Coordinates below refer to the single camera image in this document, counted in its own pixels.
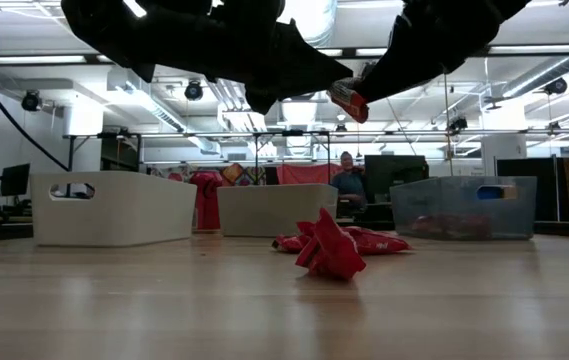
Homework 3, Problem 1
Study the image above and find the black ceiling spotlight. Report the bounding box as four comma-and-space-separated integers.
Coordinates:
543, 77, 569, 96
184, 79, 204, 102
447, 115, 469, 135
21, 89, 44, 112

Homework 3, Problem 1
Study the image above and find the black pipe rig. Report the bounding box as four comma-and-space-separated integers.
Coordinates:
63, 128, 569, 174

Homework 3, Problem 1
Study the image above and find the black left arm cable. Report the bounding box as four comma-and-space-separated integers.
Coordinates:
0, 54, 71, 174

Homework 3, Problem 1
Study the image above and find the red hanging cloth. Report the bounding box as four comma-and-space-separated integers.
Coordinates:
276, 163, 348, 186

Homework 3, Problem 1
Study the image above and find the white pillar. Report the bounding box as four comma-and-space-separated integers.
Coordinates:
480, 133, 529, 177

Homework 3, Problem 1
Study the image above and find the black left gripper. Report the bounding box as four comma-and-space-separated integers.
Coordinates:
61, 0, 354, 115

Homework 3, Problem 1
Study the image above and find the person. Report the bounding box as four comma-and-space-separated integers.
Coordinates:
331, 151, 371, 211

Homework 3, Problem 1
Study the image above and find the black partition panel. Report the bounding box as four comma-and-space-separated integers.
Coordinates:
496, 157, 565, 222

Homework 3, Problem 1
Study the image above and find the black shelf unit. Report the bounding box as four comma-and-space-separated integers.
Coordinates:
101, 133, 141, 174

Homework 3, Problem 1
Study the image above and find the small black monitor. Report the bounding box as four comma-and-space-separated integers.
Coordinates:
0, 163, 31, 198

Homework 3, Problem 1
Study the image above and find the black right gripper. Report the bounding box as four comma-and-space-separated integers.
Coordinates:
356, 0, 503, 104

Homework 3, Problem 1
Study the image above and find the patterned colourful cloth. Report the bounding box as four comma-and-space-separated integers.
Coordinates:
221, 163, 268, 187

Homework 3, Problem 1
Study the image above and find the light grey plastic bin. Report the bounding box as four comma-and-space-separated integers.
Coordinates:
216, 183, 339, 238

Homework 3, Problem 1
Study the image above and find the black overhead lighting rail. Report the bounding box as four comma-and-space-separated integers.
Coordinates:
0, 44, 569, 69

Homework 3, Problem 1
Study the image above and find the grey translucent plastic bin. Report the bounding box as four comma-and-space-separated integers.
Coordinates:
388, 175, 539, 240

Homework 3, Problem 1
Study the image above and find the large black monitor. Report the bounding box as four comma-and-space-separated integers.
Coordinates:
365, 154, 430, 201

